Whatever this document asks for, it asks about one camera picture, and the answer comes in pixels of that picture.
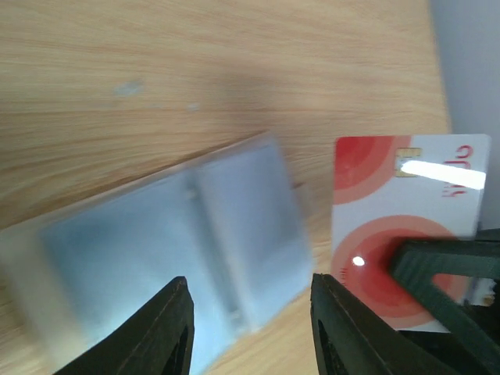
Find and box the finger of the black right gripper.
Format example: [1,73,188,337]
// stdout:
[389,237,499,374]

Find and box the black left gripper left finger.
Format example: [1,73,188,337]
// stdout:
[57,277,195,374]

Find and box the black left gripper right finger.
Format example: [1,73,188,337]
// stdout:
[310,273,457,375]

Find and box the red white card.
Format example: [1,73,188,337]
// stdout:
[330,134,491,332]

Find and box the beige card holder wallet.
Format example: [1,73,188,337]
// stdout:
[1,134,314,374]

